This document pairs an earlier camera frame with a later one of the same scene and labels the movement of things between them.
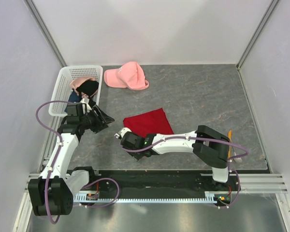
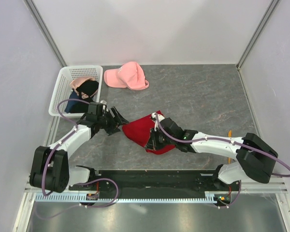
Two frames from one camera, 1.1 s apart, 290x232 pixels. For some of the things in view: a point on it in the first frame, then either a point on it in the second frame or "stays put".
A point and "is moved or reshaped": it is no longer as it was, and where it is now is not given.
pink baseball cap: [129, 75] stays put
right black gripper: [136, 156] → [152, 143]
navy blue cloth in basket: [73, 97] stays put
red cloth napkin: [154, 122] is moved or reshaped
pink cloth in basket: [76, 82] stays put
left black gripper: [101, 120] → [116, 122]
